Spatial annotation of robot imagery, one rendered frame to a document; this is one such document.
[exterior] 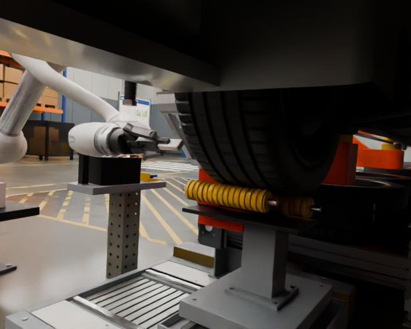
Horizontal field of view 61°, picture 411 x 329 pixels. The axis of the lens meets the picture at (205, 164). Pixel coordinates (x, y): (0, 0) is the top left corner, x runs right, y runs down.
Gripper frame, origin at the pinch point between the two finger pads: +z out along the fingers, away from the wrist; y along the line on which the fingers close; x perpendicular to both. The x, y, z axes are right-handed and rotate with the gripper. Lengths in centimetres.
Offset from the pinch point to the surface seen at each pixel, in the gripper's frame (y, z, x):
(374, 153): -181, 9, 183
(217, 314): -30.2, 16.8, -28.2
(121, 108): -366, -705, 488
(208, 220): -27.3, 2.7, -4.5
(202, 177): -17.5, 0.3, 3.9
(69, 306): -38, -39, -41
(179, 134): 0.8, 1.4, 3.3
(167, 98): 12.1, 3.3, 3.7
